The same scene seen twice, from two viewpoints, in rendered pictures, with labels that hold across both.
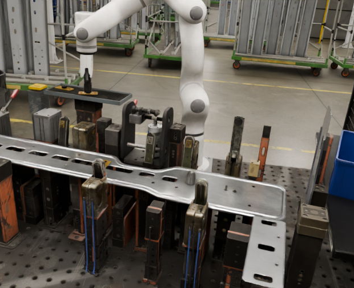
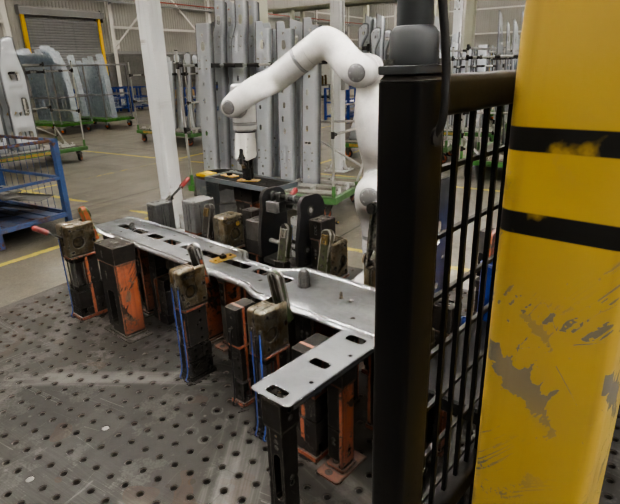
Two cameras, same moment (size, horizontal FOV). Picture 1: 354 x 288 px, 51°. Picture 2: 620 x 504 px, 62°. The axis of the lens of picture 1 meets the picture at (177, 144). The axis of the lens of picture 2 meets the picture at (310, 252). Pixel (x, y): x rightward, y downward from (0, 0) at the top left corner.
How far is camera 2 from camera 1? 0.66 m
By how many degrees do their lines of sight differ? 26
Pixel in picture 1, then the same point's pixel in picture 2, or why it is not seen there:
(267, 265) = (298, 380)
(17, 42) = (287, 143)
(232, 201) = (334, 310)
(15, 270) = (118, 362)
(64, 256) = (172, 359)
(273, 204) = not seen: hidden behind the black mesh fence
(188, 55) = (359, 130)
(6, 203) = (127, 290)
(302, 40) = not seen: outside the picture
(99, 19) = (245, 88)
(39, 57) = (309, 161)
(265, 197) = not seen: hidden behind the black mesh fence
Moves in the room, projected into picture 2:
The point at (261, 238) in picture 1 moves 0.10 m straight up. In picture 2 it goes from (325, 352) to (324, 308)
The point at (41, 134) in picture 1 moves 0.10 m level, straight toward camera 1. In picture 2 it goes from (188, 223) to (179, 231)
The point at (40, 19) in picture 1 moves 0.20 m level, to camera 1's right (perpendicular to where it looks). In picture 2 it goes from (312, 115) to (329, 116)
